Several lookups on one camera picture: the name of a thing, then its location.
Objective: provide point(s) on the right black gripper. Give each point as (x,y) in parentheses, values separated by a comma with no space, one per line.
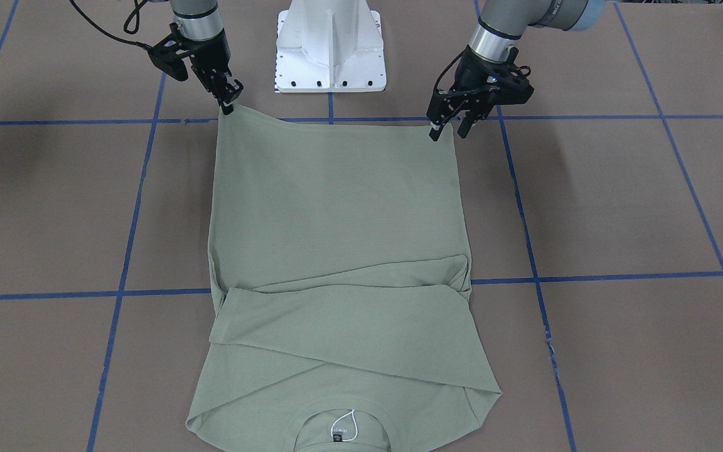
(209,57)

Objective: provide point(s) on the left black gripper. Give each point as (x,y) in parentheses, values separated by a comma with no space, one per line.
(471,73)

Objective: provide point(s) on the olive green long-sleeve shirt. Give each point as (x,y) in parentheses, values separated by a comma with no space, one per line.
(340,274)

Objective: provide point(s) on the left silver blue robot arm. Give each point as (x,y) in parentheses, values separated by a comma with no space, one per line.
(502,23)

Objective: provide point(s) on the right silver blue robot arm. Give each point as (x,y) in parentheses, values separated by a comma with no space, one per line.
(203,35)

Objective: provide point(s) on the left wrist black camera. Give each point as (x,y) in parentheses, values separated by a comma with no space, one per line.
(512,83)

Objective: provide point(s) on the wrist black camera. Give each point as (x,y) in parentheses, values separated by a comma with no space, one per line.
(169,54)
(512,83)

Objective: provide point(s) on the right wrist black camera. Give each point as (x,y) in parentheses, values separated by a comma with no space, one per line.
(169,54)

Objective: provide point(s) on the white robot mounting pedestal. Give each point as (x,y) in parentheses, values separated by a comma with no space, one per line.
(329,47)

